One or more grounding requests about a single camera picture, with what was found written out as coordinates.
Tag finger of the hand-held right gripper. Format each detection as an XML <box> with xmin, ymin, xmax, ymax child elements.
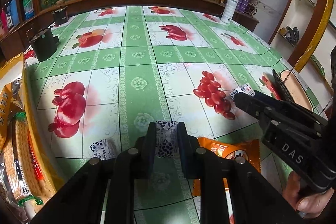
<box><xmin>234</xmin><ymin>90</ymin><xmax>328</xmax><ymax>126</ymax></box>
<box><xmin>234</xmin><ymin>101</ymin><xmax>279</xmax><ymax>122</ymax></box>

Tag white spray bottle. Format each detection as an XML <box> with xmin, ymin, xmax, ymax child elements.
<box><xmin>221</xmin><ymin>0</ymin><xmax>240</xmax><ymax>24</ymax></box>

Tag orange snack packet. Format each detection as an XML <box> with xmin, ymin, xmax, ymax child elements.
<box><xmin>192</xmin><ymin>137</ymin><xmax>261</xmax><ymax>224</ymax></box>

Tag cracker packet green ends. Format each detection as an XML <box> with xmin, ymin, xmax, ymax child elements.
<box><xmin>10</xmin><ymin>112</ymin><xmax>51</xmax><ymax>205</ymax></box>

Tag blue box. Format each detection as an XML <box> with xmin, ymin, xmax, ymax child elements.
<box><xmin>5</xmin><ymin>0</ymin><xmax>20</xmax><ymax>29</ymax></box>

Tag tan oval tray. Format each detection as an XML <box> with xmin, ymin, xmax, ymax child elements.
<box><xmin>278</xmin><ymin>70</ymin><xmax>314</xmax><ymax>111</ymax></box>

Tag green bottle pack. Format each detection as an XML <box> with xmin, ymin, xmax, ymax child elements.
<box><xmin>22</xmin><ymin>0</ymin><xmax>34</xmax><ymax>20</ymax></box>

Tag fruit print green tablecloth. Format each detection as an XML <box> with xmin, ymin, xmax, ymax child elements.
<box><xmin>24</xmin><ymin>5</ymin><xmax>326</xmax><ymax>224</ymax></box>

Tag blue white candy packet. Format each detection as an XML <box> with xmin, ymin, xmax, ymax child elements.
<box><xmin>89</xmin><ymin>139</ymin><xmax>117</xmax><ymax>161</ymax></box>
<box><xmin>155</xmin><ymin>120</ymin><xmax>179</xmax><ymax>159</ymax></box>
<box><xmin>230</xmin><ymin>84</ymin><xmax>256</xmax><ymax>102</ymax></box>

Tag black mesh tool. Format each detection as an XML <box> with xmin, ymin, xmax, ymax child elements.
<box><xmin>272</xmin><ymin>69</ymin><xmax>294</xmax><ymax>102</ymax></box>

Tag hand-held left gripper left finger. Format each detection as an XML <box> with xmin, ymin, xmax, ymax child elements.
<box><xmin>30</xmin><ymin>123</ymin><xmax>157</xmax><ymax>224</ymax></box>

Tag yellow cardboard box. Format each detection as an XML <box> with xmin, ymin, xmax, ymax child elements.
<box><xmin>0</xmin><ymin>52</ymin><xmax>65</xmax><ymax>224</ymax></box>

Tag yellow snack packet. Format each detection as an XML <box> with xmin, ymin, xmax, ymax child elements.
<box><xmin>0</xmin><ymin>82</ymin><xmax>17</xmax><ymax>148</ymax></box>

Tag person's right hand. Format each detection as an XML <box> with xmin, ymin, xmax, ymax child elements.
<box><xmin>283</xmin><ymin>172</ymin><xmax>336</xmax><ymax>219</ymax></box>

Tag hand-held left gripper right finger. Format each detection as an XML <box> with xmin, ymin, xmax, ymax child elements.
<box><xmin>178</xmin><ymin>122</ymin><xmax>302</xmax><ymax>224</ymax></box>

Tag black cup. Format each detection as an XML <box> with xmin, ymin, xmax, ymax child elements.
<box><xmin>28</xmin><ymin>28</ymin><xmax>59</xmax><ymax>62</ymax></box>

